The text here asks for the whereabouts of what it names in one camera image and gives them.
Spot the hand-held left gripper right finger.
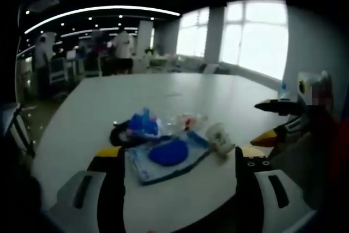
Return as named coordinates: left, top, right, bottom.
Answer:
left=234, top=146, right=317, bottom=233

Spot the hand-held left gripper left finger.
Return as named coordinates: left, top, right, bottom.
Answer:
left=46, top=146, right=127, bottom=233

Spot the white paper cup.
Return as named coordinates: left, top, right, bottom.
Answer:
left=205, top=122, right=236, bottom=159

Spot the black round object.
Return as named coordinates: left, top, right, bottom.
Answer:
left=109, top=120, right=137, bottom=147

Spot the clear plastic bottle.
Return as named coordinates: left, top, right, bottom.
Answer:
left=165, top=112, right=209, bottom=135

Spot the blue plastic bag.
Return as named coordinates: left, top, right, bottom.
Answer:
left=128, top=106, right=164, bottom=140

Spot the blue and white cloth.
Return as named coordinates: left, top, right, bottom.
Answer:
left=127, top=130, right=213, bottom=186

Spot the blue round lid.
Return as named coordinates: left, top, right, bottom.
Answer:
left=148, top=139, right=190, bottom=168

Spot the water bottle with blue label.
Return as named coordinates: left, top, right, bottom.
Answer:
left=277, top=80, right=290, bottom=101

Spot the window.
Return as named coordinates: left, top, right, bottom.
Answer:
left=219, top=0, right=289, bottom=81
left=176, top=7, right=210, bottom=58

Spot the black chair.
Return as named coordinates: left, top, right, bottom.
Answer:
left=2, top=103, right=37, bottom=160

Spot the white table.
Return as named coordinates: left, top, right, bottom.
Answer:
left=30, top=72, right=302, bottom=233

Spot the white rack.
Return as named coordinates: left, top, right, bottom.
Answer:
left=49, top=56, right=72, bottom=84

